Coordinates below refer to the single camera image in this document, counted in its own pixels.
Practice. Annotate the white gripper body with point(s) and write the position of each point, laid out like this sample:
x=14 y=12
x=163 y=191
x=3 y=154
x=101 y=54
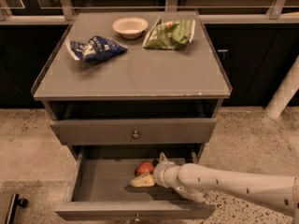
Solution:
x=160 y=173

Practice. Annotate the red apple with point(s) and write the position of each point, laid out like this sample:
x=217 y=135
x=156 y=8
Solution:
x=144 y=167

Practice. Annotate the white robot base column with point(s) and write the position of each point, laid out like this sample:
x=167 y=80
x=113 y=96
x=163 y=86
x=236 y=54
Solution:
x=286 y=90

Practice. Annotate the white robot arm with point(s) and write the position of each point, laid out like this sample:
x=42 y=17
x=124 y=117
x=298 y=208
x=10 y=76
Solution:
x=190 y=180

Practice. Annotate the metal middle drawer knob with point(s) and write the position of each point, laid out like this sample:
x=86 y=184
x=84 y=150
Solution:
x=136 y=220

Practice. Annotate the metal drawer knob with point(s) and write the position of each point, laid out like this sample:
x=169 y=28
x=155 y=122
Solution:
x=135 y=135
x=136 y=220

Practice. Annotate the metal top drawer knob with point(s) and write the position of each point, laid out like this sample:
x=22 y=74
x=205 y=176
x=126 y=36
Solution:
x=135 y=135

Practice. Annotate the grey top drawer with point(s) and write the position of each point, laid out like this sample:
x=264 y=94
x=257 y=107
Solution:
x=79 y=132

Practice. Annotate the grey open middle drawer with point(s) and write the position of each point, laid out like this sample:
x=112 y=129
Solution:
x=101 y=190

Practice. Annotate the grey drawer cabinet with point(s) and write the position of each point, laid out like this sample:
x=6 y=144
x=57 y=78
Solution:
x=138 y=84

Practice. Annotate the green chip bag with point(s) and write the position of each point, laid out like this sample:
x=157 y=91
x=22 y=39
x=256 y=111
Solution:
x=170 y=35

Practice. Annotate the blue chip bag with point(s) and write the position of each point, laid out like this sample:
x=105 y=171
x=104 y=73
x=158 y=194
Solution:
x=98 y=49

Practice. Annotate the black object on floor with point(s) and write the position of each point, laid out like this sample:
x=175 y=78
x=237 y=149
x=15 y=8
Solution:
x=15 y=201

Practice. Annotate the white paper bowl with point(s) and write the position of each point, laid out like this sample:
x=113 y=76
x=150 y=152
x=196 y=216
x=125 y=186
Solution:
x=130 y=27

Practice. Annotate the dark cabinet handle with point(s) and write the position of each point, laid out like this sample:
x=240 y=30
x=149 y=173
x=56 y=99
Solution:
x=222 y=54

